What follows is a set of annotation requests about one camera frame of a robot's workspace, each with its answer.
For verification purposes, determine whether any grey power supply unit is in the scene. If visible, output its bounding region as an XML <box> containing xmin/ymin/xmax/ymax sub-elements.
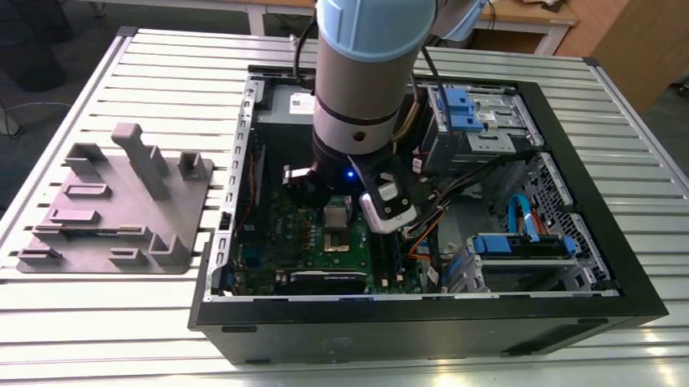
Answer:
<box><xmin>251</xmin><ymin>83</ymin><xmax>319</xmax><ymax>194</ymax></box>

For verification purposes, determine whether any wooden desk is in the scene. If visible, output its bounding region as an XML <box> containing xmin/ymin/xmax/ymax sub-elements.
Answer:
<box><xmin>481</xmin><ymin>0</ymin><xmax>582</xmax><ymax>56</ymax></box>

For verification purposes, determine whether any blue data wire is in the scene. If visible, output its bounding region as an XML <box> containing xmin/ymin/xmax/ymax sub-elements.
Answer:
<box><xmin>506</xmin><ymin>192</ymin><xmax>544</xmax><ymax>244</ymax></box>

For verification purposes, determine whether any CPU socket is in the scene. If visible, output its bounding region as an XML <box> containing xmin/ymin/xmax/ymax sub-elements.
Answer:
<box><xmin>319</xmin><ymin>226</ymin><xmax>358</xmax><ymax>255</ymax></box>

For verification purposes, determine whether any orange wire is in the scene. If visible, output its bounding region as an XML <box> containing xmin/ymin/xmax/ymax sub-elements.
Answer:
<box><xmin>406</xmin><ymin>235</ymin><xmax>432</xmax><ymax>265</ymax></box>

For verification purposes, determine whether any grey parts rack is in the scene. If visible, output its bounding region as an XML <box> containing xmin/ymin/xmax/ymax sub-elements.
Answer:
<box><xmin>14</xmin><ymin>123</ymin><xmax>217</xmax><ymax>276</ymax></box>

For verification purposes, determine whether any black chair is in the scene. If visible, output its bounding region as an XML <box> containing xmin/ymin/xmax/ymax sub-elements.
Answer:
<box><xmin>0</xmin><ymin>0</ymin><xmax>75</xmax><ymax>94</ymax></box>

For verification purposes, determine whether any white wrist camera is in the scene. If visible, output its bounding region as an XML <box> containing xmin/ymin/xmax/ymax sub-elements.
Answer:
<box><xmin>358</xmin><ymin>172</ymin><xmax>420</xmax><ymax>235</ymax></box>

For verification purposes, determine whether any brown wooden cabinet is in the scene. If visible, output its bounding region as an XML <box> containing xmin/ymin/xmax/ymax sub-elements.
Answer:
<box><xmin>558</xmin><ymin>0</ymin><xmax>689</xmax><ymax>116</ymax></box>

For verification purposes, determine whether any black PC case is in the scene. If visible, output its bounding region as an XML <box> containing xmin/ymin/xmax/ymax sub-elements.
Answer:
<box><xmin>186</xmin><ymin>63</ymin><xmax>669</xmax><ymax>366</ymax></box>

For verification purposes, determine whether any black RAM slot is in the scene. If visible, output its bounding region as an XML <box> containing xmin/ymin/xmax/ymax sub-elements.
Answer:
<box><xmin>375</xmin><ymin>231</ymin><xmax>391</xmax><ymax>285</ymax></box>

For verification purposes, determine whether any silver disk bay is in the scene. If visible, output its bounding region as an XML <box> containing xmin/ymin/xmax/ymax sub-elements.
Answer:
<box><xmin>441</xmin><ymin>232</ymin><xmax>618</xmax><ymax>294</ymax></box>

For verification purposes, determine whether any black graphics card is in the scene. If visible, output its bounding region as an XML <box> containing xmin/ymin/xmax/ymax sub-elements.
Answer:
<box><xmin>273</xmin><ymin>268</ymin><xmax>369</xmax><ymax>296</ymax></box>

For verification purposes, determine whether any blue drive carrier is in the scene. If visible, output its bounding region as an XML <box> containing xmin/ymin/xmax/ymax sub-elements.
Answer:
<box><xmin>430</xmin><ymin>86</ymin><xmax>485</xmax><ymax>133</ymax></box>

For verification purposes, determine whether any thick black cable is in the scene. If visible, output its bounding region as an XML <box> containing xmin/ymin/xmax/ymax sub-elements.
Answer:
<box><xmin>291</xmin><ymin>18</ymin><xmax>319</xmax><ymax>89</ymax></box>

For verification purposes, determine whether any silver CPU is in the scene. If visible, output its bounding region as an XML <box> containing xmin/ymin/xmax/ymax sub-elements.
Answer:
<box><xmin>325</xmin><ymin>197</ymin><xmax>351</xmax><ymax>227</ymax></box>

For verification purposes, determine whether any silver drive cage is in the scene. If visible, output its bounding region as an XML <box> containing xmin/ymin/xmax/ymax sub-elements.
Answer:
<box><xmin>414</xmin><ymin>83</ymin><xmax>545</xmax><ymax>175</ymax></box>

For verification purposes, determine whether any green motherboard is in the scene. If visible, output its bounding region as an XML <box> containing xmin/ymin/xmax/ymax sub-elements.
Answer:
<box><xmin>235</xmin><ymin>185</ymin><xmax>426</xmax><ymax>296</ymax></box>

